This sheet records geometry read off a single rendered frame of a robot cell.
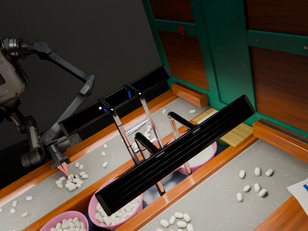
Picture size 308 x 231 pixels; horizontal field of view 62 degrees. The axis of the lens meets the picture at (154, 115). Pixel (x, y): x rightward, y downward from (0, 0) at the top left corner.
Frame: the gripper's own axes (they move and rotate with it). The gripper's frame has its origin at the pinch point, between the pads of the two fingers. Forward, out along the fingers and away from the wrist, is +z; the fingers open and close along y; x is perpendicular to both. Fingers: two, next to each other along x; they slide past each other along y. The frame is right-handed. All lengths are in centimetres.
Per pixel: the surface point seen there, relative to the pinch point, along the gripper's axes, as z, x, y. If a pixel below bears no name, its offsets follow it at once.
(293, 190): 65, -57, 71
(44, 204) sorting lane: 7.8, -4.5, -16.6
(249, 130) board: 38, -36, 86
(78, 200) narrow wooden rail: 17.5, -16.1, 0.3
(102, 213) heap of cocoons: 29.8, -24.0, 7.2
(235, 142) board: 39, -36, 76
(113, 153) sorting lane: 3.6, -1.0, 27.8
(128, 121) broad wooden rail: -11.6, 8.8, 47.8
